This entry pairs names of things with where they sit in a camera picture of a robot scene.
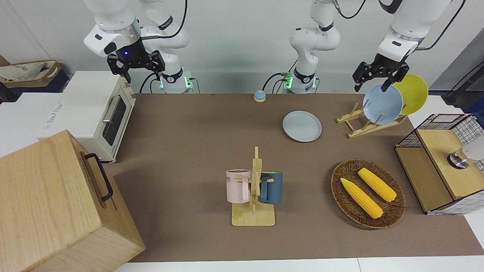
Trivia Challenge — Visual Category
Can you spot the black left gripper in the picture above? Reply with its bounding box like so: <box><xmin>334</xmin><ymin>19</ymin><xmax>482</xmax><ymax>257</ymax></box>
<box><xmin>352</xmin><ymin>53</ymin><xmax>410</xmax><ymax>93</ymax></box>

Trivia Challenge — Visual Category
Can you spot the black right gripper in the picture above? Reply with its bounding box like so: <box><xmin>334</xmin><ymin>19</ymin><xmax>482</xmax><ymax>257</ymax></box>
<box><xmin>107</xmin><ymin>39</ymin><xmax>166</xmax><ymax>83</ymax></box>

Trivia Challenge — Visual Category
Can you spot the gray plate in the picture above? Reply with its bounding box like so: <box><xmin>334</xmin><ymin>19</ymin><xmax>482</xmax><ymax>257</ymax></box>
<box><xmin>282</xmin><ymin>110</ymin><xmax>323</xmax><ymax>143</ymax></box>

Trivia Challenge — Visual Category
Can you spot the light blue plate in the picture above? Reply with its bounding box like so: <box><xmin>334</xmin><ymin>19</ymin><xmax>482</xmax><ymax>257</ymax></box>
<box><xmin>363</xmin><ymin>84</ymin><xmax>404</xmax><ymax>125</ymax></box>

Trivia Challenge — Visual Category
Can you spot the yellow plate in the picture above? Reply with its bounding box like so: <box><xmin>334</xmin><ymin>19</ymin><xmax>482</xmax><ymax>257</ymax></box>
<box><xmin>392</xmin><ymin>74</ymin><xmax>429</xmax><ymax>116</ymax></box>

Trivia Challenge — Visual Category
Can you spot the wooden dish rack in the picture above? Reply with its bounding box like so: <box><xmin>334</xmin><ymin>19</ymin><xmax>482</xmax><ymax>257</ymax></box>
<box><xmin>336</xmin><ymin>103</ymin><xmax>409</xmax><ymax>139</ymax></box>

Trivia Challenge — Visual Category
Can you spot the white toaster oven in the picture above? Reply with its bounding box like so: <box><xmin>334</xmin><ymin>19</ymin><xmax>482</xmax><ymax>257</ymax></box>
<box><xmin>37</xmin><ymin>71</ymin><xmax>137</xmax><ymax>164</ymax></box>

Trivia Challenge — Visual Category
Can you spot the dark blue crate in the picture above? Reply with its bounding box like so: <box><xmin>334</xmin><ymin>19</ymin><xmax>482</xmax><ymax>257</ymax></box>
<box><xmin>0</xmin><ymin>71</ymin><xmax>71</xmax><ymax>102</ymax></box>

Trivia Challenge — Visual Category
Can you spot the brown cardboard box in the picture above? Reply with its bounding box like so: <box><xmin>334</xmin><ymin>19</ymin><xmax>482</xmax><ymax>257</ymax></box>
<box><xmin>0</xmin><ymin>60</ymin><xmax>63</xmax><ymax>90</ymax></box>

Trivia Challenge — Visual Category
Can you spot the yellow corn cob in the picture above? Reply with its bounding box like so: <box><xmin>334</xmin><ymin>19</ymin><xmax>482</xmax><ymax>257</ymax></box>
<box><xmin>358</xmin><ymin>168</ymin><xmax>397</xmax><ymax>202</ymax></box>
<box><xmin>340</xmin><ymin>178</ymin><xmax>384</xmax><ymax>219</ymax></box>

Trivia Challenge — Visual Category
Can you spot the brown table mat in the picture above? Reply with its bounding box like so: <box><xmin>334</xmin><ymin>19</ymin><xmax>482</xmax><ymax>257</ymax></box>
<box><xmin>102</xmin><ymin>93</ymin><xmax>484</xmax><ymax>263</ymax></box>

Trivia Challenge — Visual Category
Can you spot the beige cloth bag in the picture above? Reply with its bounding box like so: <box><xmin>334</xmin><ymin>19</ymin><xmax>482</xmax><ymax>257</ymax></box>
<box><xmin>0</xmin><ymin>62</ymin><xmax>50</xmax><ymax>82</ymax></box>

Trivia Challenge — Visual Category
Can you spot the silver white cylindrical object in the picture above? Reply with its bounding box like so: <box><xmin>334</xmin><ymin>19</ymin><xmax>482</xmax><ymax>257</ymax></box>
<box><xmin>447</xmin><ymin>145</ymin><xmax>484</xmax><ymax>170</ymax></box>

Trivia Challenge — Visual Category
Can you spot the brown wicker basket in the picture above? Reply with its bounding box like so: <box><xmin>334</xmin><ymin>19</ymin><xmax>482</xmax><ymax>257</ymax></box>
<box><xmin>331</xmin><ymin>158</ymin><xmax>406</xmax><ymax>230</ymax></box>

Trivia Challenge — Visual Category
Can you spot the dark blue mug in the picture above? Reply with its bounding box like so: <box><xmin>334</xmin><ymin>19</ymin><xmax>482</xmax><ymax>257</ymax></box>
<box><xmin>259</xmin><ymin>171</ymin><xmax>283</xmax><ymax>205</ymax></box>

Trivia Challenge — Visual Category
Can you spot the pink mug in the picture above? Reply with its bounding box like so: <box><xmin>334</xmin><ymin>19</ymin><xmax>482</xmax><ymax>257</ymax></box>
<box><xmin>226</xmin><ymin>169</ymin><xmax>252</xmax><ymax>204</ymax></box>

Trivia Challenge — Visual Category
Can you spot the large wooden box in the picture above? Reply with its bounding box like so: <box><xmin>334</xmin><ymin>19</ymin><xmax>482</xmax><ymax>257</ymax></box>
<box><xmin>0</xmin><ymin>130</ymin><xmax>146</xmax><ymax>272</ymax></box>

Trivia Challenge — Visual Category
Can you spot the wooden mug tree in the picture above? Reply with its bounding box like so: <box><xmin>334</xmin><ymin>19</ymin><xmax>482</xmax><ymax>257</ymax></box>
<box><xmin>231</xmin><ymin>146</ymin><xmax>276</xmax><ymax>227</ymax></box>

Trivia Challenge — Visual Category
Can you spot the black right arm base cable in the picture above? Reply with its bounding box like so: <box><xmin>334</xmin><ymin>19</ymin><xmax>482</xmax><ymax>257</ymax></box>
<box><xmin>139</xmin><ymin>73</ymin><xmax>159</xmax><ymax>94</ymax></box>

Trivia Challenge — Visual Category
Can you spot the black arm base cable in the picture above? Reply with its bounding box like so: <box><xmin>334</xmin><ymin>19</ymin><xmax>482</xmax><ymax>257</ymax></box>
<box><xmin>262</xmin><ymin>72</ymin><xmax>290</xmax><ymax>94</ymax></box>
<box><xmin>139</xmin><ymin>73</ymin><xmax>159</xmax><ymax>94</ymax></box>

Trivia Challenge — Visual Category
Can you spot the black left arm upper cable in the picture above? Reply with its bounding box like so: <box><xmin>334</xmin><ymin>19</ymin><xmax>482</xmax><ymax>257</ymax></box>
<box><xmin>333</xmin><ymin>0</ymin><xmax>368</xmax><ymax>20</ymax></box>

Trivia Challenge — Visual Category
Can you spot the black right arm wrist cable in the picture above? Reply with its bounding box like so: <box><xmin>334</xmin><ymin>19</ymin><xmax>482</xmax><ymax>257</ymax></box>
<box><xmin>141</xmin><ymin>0</ymin><xmax>188</xmax><ymax>40</ymax></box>

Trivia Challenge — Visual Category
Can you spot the black arm wrist cable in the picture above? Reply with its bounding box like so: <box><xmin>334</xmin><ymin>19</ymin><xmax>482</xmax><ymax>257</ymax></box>
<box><xmin>416</xmin><ymin>0</ymin><xmax>467</xmax><ymax>51</ymax></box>
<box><xmin>141</xmin><ymin>0</ymin><xmax>188</xmax><ymax>40</ymax></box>

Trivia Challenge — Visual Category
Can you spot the black left arm wrist cable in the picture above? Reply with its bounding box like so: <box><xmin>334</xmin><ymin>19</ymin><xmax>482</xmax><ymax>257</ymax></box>
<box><xmin>416</xmin><ymin>0</ymin><xmax>467</xmax><ymax>51</ymax></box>

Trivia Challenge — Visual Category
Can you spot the wire and wood shelf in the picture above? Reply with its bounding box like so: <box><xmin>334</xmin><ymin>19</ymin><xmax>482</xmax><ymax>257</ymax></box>
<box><xmin>394</xmin><ymin>113</ymin><xmax>484</xmax><ymax>216</ymax></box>

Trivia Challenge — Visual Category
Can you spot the black left arm base cable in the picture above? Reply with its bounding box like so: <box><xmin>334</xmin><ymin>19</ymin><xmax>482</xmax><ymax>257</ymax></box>
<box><xmin>262</xmin><ymin>72</ymin><xmax>290</xmax><ymax>94</ymax></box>

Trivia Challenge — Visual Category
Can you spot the black box handle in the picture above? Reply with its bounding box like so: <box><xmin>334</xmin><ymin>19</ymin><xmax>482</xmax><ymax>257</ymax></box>
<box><xmin>84</xmin><ymin>153</ymin><xmax>114</xmax><ymax>202</ymax></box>

